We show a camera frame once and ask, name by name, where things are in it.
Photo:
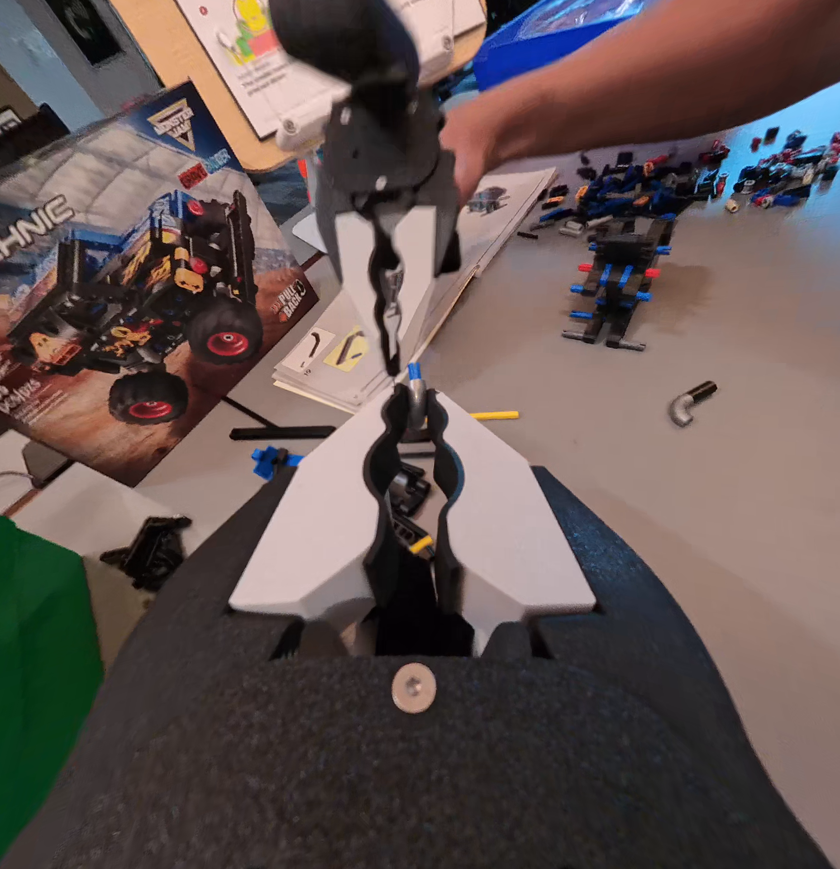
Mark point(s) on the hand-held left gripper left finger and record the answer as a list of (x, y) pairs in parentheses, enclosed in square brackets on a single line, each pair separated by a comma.
[(304, 543)]

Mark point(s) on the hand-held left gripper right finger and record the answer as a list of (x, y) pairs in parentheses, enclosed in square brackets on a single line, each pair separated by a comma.
[(522, 543)]

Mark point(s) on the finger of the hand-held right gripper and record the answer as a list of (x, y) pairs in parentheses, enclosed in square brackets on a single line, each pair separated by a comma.
[(416, 258), (352, 258)]

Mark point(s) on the grey elbow lego piece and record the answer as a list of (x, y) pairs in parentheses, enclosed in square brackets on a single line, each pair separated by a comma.
[(416, 400), (691, 402)]

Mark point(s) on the black lego chassis assembly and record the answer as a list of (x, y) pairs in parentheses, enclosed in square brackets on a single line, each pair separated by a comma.
[(620, 285)]

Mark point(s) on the person's right forearm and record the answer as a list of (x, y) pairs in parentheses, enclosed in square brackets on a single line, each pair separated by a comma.
[(664, 74)]

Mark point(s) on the lego instruction booklet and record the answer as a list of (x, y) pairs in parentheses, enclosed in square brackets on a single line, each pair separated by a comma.
[(488, 224)]

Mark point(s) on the blue lego panel piece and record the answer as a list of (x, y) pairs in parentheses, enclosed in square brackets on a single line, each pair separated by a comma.
[(270, 461)]

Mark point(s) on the yellow lego axle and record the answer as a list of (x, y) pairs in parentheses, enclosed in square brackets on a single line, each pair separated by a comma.
[(494, 415)]

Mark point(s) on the heap of black lego pieces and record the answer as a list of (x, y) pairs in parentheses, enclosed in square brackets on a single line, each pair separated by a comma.
[(152, 550)]

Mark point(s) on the pile of lego beams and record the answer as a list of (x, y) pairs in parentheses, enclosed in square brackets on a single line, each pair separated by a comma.
[(630, 190)]

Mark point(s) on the monster truck lego box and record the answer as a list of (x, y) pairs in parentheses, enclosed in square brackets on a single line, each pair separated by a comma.
[(121, 271)]

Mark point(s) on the pile of small lego pins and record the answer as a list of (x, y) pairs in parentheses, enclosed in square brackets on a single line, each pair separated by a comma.
[(780, 170)]

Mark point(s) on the person's right hand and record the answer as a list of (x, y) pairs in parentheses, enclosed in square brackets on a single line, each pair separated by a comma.
[(478, 146)]

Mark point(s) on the white sheet clip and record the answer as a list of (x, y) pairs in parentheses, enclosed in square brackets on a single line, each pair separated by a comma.
[(301, 132), (439, 58)]

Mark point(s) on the black long rod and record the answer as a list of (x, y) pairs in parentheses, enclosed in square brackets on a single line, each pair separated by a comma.
[(250, 412), (284, 432)]

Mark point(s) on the blue bin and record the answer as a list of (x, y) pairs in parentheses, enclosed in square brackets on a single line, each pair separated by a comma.
[(549, 47)]

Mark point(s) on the instruction sheet on wooden stand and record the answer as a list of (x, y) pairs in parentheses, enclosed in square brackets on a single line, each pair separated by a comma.
[(162, 47)]

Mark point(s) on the green bin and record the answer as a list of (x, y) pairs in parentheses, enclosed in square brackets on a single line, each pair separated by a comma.
[(33, 679)]

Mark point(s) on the framed tag picture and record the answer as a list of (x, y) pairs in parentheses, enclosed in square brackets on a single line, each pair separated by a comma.
[(2, 122)]

